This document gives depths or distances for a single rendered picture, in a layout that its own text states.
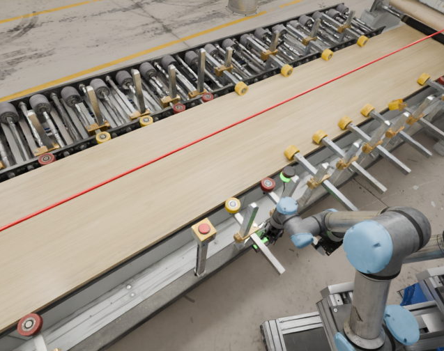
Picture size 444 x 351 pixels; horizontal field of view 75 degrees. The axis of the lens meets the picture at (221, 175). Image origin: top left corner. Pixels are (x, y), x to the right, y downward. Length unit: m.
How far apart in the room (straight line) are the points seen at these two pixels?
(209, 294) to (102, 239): 1.06
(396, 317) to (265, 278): 1.36
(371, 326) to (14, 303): 1.31
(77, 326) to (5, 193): 0.75
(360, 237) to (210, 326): 1.62
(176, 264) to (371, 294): 1.07
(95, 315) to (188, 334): 0.77
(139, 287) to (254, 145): 1.04
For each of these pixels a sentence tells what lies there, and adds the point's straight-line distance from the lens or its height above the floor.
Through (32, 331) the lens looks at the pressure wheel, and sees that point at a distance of 1.45.
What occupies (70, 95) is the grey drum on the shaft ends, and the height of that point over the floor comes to 0.86.
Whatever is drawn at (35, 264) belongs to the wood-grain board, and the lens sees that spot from 1.54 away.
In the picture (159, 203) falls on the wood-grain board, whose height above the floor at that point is 0.90.
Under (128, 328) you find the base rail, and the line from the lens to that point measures 1.56.
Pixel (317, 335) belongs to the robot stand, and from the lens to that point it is 2.17.
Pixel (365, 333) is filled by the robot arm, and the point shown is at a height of 1.32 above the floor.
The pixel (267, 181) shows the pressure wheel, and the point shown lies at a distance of 1.65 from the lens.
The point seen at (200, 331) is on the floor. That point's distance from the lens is 2.23.
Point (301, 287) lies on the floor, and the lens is 2.44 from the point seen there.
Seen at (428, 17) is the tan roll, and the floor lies 1.06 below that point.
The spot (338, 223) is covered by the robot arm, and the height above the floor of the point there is 1.34.
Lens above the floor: 2.22
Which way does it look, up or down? 54 degrees down
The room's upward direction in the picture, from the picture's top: 9 degrees clockwise
